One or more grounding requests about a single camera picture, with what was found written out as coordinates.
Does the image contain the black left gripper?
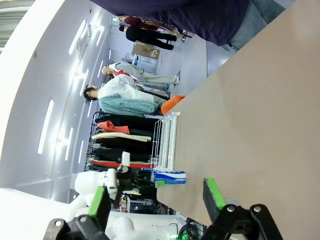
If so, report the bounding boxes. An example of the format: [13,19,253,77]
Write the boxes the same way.
[115,164,166,196]

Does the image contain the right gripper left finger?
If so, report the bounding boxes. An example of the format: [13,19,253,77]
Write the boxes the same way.
[43,185,112,240]

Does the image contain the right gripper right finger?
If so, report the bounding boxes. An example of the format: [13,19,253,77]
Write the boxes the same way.
[200,177,285,240]

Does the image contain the blue Pepsi can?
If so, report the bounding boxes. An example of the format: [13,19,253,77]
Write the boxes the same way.
[141,167,187,186]

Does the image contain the rack of dark clothes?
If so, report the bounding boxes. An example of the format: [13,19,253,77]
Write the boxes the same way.
[85,111,161,174]

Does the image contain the ceiling light strip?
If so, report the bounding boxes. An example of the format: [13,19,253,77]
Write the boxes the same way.
[64,126,74,161]
[37,99,55,155]
[68,19,86,56]

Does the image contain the orange cloth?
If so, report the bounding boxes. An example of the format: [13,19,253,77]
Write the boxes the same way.
[160,94,187,117]

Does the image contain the person in white jacket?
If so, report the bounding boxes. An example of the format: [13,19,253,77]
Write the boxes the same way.
[82,74,174,118]

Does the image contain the mannequin in grey hoodie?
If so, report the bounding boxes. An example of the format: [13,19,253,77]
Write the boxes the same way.
[101,62,181,86]

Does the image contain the white slatted crate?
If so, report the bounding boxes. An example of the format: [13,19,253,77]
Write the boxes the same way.
[132,53,159,74]

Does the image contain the cardboard box with print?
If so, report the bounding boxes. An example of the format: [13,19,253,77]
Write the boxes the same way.
[131,42,162,60]

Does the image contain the bystander in black clothes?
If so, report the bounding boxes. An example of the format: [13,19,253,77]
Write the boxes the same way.
[119,24,178,51]

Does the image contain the bystander in red top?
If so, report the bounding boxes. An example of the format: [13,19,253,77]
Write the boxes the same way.
[116,15,176,34]

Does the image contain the person in dark purple jacket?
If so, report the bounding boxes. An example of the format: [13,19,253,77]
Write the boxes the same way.
[89,0,287,51]

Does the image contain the black floor cables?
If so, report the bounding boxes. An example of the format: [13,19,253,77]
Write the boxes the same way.
[176,216,209,240]

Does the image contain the white wire can dispenser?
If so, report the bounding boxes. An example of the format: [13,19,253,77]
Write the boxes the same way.
[150,111,181,173]

